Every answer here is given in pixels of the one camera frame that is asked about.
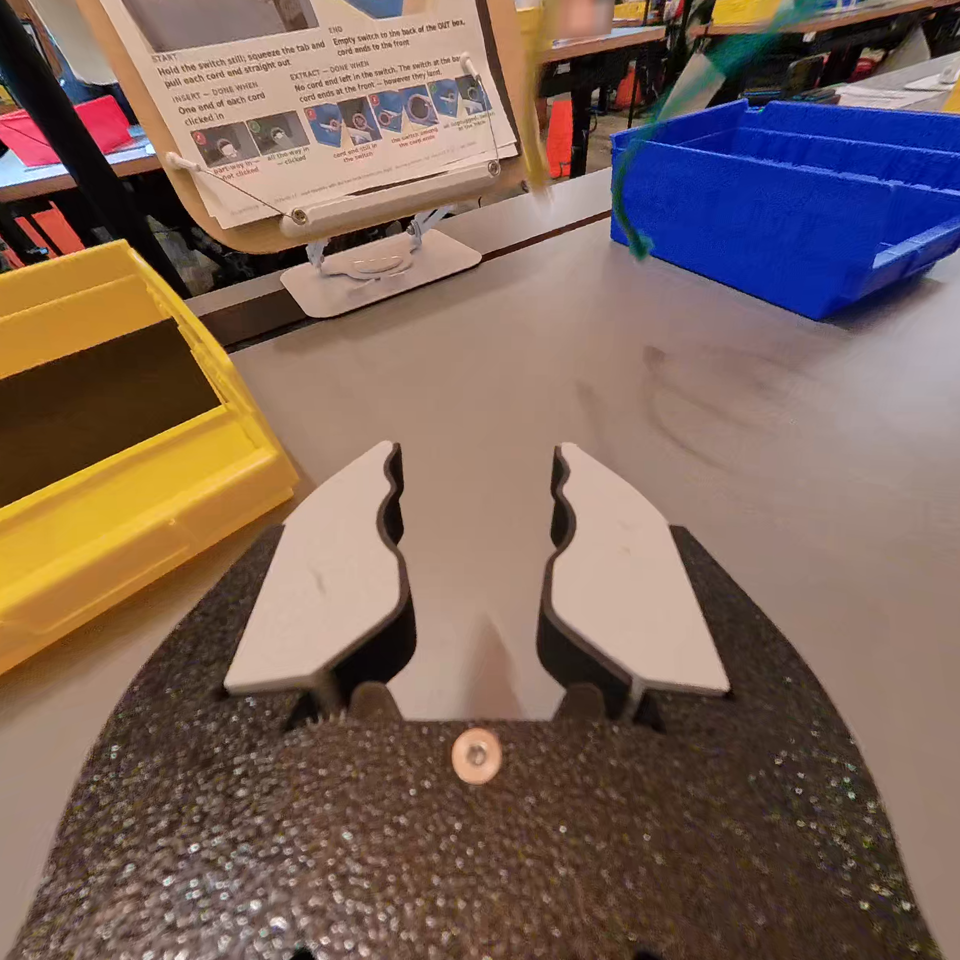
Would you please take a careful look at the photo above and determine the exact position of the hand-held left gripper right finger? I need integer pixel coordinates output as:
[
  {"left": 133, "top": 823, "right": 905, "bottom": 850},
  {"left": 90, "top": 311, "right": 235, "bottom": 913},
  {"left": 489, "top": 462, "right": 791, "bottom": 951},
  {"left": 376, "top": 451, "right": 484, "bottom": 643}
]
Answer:
[{"left": 537, "top": 441, "right": 732, "bottom": 723}]

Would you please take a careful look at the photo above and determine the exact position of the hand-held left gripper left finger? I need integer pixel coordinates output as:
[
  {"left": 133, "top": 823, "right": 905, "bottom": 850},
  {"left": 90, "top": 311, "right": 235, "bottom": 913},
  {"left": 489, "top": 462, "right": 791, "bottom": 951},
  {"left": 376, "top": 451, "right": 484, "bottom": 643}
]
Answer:
[{"left": 223, "top": 440, "right": 418, "bottom": 714}]

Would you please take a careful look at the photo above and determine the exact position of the blue plastic bin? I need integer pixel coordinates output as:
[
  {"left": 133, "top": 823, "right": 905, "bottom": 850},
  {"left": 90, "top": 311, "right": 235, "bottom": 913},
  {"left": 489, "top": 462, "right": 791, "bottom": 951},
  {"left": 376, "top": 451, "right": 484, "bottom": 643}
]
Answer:
[{"left": 609, "top": 99, "right": 960, "bottom": 322}]

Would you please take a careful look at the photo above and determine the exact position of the green ethernet cable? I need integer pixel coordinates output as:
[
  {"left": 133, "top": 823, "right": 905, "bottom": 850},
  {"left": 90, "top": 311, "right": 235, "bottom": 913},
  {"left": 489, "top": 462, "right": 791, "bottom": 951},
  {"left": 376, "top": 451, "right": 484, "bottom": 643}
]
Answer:
[{"left": 611, "top": 0, "right": 807, "bottom": 260}]

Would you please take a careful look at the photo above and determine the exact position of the yellow ethernet cable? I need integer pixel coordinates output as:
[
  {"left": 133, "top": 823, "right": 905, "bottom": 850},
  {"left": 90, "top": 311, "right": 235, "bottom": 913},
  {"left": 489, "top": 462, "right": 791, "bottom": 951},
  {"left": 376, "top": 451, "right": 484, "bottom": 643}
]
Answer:
[{"left": 517, "top": 0, "right": 556, "bottom": 198}]

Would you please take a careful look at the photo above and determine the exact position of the yellow plastic bin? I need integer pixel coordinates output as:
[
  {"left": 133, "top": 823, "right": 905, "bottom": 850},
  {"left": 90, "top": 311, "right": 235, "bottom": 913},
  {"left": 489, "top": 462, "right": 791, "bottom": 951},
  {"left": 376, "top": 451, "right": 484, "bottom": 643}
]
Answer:
[{"left": 0, "top": 240, "right": 301, "bottom": 676}]

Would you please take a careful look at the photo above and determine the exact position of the instruction sheet on stand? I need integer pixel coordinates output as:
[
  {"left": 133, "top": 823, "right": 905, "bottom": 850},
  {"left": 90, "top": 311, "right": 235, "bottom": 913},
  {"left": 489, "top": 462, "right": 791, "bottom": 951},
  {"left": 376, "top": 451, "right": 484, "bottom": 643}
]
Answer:
[{"left": 75, "top": 0, "right": 552, "bottom": 319}]

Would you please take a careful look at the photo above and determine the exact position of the printed instruction sheet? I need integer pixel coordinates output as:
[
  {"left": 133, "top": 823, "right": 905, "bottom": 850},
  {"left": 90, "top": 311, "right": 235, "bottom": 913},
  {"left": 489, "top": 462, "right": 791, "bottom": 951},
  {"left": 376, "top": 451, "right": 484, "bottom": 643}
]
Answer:
[{"left": 101, "top": 0, "right": 520, "bottom": 230}]

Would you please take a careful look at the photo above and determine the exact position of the black pole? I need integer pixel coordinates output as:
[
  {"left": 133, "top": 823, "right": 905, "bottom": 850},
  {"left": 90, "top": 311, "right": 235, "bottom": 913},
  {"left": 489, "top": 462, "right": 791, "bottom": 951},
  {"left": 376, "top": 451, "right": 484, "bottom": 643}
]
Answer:
[{"left": 0, "top": 0, "right": 192, "bottom": 300}]

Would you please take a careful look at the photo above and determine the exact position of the red box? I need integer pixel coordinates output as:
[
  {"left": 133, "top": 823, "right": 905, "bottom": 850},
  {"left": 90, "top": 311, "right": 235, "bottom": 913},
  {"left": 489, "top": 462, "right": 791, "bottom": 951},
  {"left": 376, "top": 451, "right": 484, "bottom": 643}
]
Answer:
[{"left": 0, "top": 96, "right": 135, "bottom": 168}]

